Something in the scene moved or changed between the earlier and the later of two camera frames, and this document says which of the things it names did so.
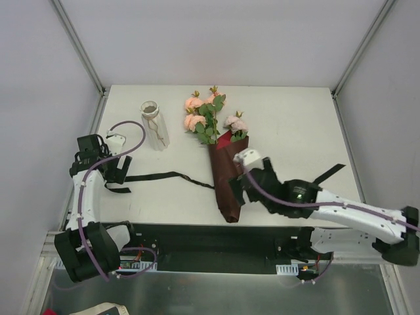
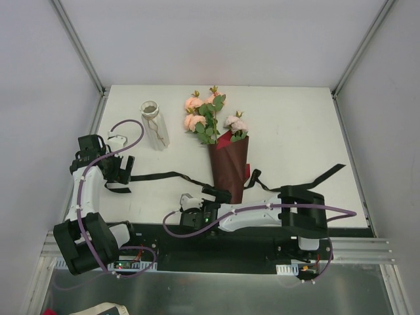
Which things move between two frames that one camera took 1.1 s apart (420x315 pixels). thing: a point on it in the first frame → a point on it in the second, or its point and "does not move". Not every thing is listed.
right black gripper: x=254 y=183 → x=216 y=194
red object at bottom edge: x=49 y=312 does not move
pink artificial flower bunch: x=201 y=118 does not move
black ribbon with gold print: x=318 y=180 does not move
